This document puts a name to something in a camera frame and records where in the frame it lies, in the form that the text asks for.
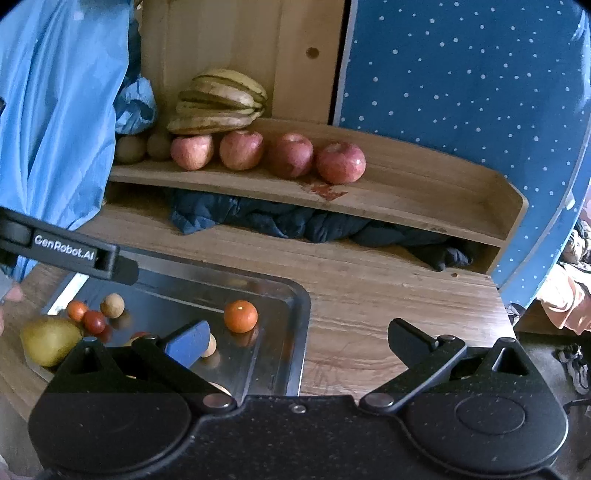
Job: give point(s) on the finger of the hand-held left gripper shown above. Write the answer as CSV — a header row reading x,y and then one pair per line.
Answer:
x,y
124,271

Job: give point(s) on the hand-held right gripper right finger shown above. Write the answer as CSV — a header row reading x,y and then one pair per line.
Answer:
x,y
408,340

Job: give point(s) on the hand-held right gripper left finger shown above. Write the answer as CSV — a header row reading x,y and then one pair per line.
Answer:
x,y
190,342

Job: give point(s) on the small tan longan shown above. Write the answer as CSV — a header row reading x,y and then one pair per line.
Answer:
x,y
210,346
112,306

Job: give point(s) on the rectangular metal tray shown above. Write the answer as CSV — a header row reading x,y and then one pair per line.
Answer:
x,y
184,300

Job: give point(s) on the small orange tangerine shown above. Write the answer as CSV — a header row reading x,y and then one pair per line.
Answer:
x,y
240,316

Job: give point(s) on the small red fruit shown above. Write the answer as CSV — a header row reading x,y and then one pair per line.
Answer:
x,y
77,310
94,322

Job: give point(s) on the yellow pear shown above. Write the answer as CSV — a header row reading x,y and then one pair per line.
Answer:
x,y
48,342

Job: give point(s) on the person's left hand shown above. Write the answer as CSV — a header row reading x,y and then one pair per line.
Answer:
x,y
14,294

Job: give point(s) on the light blue hanging cloth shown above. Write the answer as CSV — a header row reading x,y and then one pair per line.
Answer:
x,y
55,129

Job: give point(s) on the brown kiwi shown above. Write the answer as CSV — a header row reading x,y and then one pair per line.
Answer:
x,y
159,146
130,150

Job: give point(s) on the red apple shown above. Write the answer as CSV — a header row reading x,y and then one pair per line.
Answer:
x,y
340,163
191,152
241,151
291,156

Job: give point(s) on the wooden desk shelf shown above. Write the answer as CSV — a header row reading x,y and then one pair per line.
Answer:
x,y
415,194

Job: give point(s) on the dark blue cloth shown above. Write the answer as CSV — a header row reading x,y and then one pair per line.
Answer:
x,y
286,221

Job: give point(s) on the crumpled blue plastic bag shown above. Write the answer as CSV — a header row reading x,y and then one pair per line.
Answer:
x,y
136,106

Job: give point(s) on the orange cloth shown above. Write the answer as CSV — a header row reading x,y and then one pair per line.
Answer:
x,y
563,295

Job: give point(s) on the grey sneakers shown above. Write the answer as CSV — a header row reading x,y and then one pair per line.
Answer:
x,y
575,367

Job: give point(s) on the bunch of bananas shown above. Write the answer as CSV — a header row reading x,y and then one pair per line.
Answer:
x,y
217,101

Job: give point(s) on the dark clothes pile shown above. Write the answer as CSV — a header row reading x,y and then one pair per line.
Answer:
x,y
579,242

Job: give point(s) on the blue polka dot board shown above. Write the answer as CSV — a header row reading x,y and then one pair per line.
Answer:
x,y
461,115

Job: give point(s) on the light wooden cabinet panel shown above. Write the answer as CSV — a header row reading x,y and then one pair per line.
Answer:
x,y
240,41

